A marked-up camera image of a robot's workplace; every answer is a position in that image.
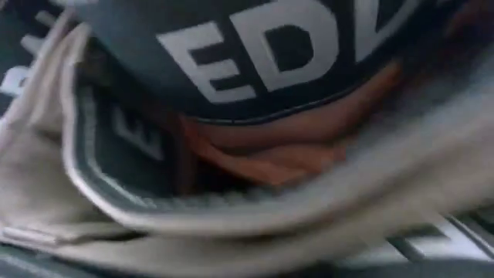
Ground beige khaki shorts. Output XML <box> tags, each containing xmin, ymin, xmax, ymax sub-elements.
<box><xmin>0</xmin><ymin>0</ymin><xmax>494</xmax><ymax>278</ymax></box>

